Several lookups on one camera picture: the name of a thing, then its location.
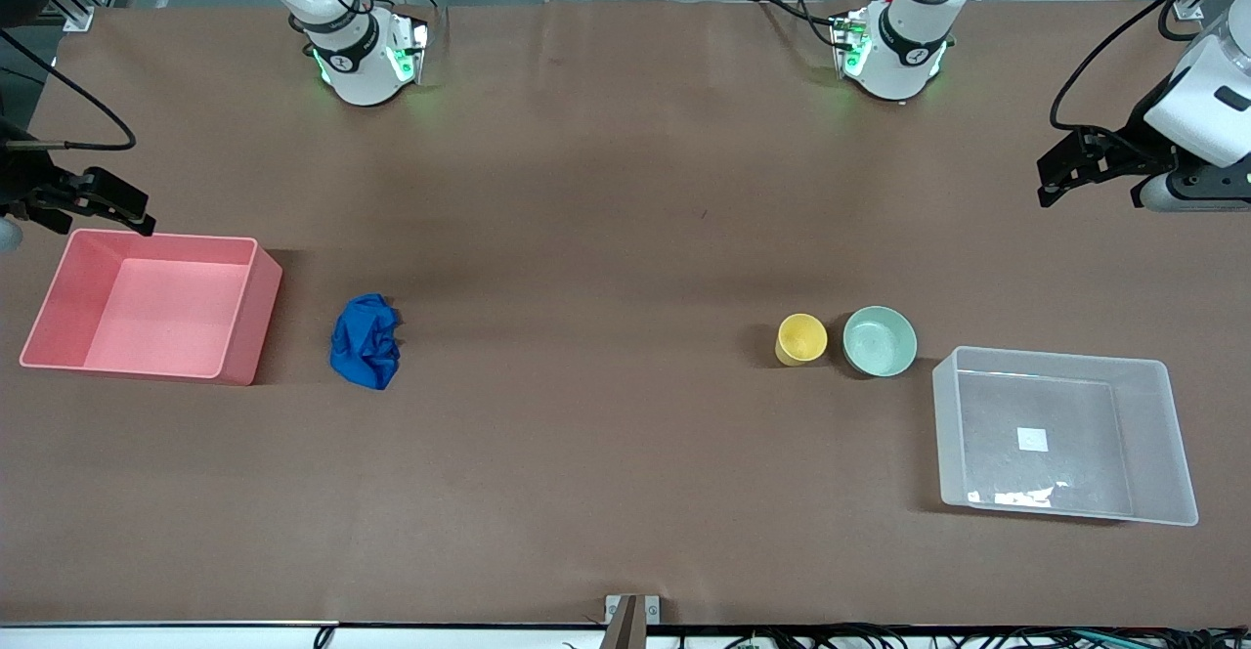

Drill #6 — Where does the pale green bowl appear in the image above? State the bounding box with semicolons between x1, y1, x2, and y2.
842;306;919;378

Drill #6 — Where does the blue cloth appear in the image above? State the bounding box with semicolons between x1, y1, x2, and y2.
329;293;404;391

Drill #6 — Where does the yellow cup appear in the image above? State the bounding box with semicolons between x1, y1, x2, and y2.
775;313;829;368

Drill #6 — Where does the clear plastic box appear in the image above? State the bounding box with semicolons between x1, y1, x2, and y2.
931;346;1200;528

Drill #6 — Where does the pink plastic bin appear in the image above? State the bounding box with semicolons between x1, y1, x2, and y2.
20;229;284;386

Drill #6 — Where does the brown table cover sheet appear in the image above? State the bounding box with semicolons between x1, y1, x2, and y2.
0;0;1251;627

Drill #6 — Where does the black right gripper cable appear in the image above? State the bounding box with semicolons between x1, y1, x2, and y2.
0;28;138;153

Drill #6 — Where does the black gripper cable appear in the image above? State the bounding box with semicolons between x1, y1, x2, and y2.
0;28;138;153
1051;0;1251;161

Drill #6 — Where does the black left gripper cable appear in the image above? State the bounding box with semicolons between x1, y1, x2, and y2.
1051;0;1251;161

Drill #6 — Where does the black left base cable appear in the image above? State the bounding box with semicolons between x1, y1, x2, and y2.
751;0;843;49

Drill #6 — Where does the white table edge rail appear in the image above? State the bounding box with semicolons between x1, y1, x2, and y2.
0;620;1251;649

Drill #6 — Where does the metal table edge bracket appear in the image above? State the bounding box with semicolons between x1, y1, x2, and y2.
604;594;662;649

